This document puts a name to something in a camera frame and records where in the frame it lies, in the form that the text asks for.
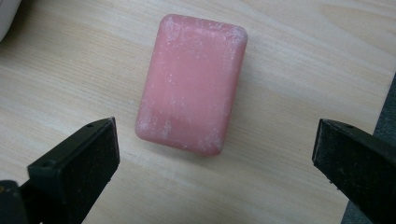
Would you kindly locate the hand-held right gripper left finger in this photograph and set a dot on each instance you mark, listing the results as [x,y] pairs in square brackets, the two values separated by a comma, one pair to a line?
[77,165]

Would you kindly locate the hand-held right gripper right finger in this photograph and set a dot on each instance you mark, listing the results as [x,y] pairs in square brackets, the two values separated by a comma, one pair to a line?
[358,168]

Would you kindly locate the pink soap bar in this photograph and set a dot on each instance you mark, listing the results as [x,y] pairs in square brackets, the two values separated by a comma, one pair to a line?
[190,85]

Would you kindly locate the white rounded container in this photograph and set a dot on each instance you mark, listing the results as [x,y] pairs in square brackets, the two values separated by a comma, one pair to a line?
[7,15]

